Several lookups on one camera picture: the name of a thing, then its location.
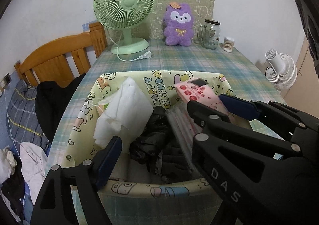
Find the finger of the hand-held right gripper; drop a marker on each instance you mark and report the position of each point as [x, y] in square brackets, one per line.
[199, 113]
[239, 106]

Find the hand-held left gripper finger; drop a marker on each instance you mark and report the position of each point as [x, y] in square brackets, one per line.
[109, 160]

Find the pink tissue pack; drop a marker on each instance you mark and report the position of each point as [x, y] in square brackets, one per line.
[197, 91]

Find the clear plastic bags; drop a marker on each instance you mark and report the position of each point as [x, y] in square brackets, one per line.
[182, 128]

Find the black plastic bag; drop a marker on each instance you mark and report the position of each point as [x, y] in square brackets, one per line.
[147, 140]

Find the yellow cartoon storage box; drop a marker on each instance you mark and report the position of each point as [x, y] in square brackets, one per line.
[159, 85]

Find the white tissue pack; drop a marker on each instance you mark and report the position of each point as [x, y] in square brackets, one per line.
[124, 110]

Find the grey knitted cloth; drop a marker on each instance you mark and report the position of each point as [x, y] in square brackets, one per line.
[174, 161]

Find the white standing fan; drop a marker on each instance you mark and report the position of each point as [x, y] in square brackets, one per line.
[281, 73]

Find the cotton swab container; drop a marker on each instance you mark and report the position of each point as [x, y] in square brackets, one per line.
[228, 45]

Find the beige door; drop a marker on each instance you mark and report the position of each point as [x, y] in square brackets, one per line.
[304, 90]

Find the glass jar mug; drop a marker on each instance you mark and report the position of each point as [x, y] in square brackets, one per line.
[210, 37]

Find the white garment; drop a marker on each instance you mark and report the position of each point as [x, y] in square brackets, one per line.
[32, 162]

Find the black garment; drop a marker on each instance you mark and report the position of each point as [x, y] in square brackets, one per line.
[54, 105]

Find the purple plush toy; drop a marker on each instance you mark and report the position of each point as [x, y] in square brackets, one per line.
[178, 33]

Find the plaid bedding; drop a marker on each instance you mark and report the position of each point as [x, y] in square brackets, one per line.
[22, 115]

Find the white crumpled cloth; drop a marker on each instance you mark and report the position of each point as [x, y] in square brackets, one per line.
[7, 162]

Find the green printed backing board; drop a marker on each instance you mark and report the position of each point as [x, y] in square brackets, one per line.
[201, 3]

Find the blue bed sheet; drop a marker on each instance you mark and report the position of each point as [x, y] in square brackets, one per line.
[4, 125]

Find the green desk fan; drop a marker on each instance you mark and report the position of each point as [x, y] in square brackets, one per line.
[124, 3]

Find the wall socket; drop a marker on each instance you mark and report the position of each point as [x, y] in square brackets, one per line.
[7, 79]

